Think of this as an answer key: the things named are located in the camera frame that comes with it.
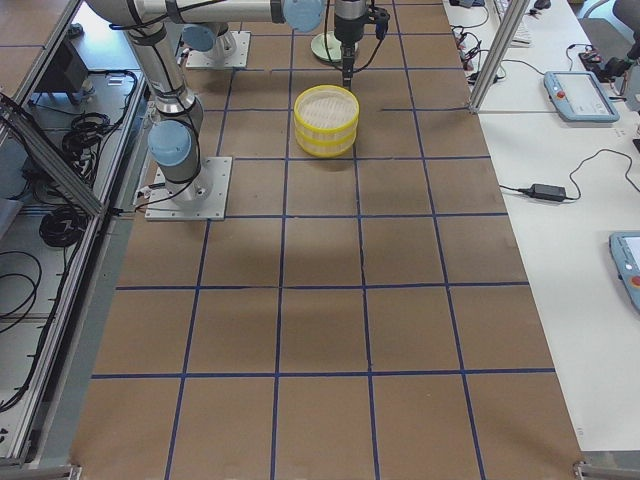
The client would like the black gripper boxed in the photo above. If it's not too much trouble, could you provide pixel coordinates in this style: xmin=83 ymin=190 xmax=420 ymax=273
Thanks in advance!
xmin=334 ymin=0 xmax=389 ymax=86

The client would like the yellow steamer layer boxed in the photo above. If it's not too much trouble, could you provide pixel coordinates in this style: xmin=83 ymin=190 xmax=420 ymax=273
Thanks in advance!
xmin=295 ymin=127 xmax=357 ymax=158
xmin=293 ymin=85 xmax=360 ymax=133

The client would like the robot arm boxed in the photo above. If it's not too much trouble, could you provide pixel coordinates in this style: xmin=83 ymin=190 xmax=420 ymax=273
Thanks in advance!
xmin=88 ymin=1 xmax=390 ymax=120

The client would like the light green plate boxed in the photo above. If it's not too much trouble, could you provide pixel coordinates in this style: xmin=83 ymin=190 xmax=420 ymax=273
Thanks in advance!
xmin=311 ymin=30 xmax=342 ymax=64

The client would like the teach pendant far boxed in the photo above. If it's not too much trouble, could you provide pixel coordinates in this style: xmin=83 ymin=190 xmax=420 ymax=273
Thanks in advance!
xmin=543 ymin=71 xmax=619 ymax=123

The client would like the teach pendant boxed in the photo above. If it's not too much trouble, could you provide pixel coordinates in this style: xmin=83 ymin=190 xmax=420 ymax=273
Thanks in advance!
xmin=609 ymin=231 xmax=640 ymax=310
xmin=543 ymin=71 xmax=619 ymax=123

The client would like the black power adapter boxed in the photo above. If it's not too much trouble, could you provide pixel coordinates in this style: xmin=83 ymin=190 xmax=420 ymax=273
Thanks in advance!
xmin=517 ymin=183 xmax=568 ymax=202

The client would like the black box on shelf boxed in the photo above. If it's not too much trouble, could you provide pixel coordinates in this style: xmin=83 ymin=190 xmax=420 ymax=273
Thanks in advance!
xmin=34 ymin=38 xmax=89 ymax=105

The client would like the teach pendant near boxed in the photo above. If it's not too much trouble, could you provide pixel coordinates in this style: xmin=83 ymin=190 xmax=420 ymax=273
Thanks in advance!
xmin=609 ymin=231 xmax=640 ymax=310

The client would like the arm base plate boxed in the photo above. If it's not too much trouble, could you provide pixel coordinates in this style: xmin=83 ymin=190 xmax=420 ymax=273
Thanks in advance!
xmin=144 ymin=157 xmax=233 ymax=221
xmin=183 ymin=26 xmax=251 ymax=70

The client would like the aluminium frame post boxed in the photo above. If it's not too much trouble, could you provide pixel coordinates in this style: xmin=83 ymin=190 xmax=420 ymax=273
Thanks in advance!
xmin=468 ymin=0 xmax=529 ymax=113

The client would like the black coiled cable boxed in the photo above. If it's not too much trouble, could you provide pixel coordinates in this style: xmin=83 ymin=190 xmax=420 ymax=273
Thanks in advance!
xmin=38 ymin=204 xmax=86 ymax=249

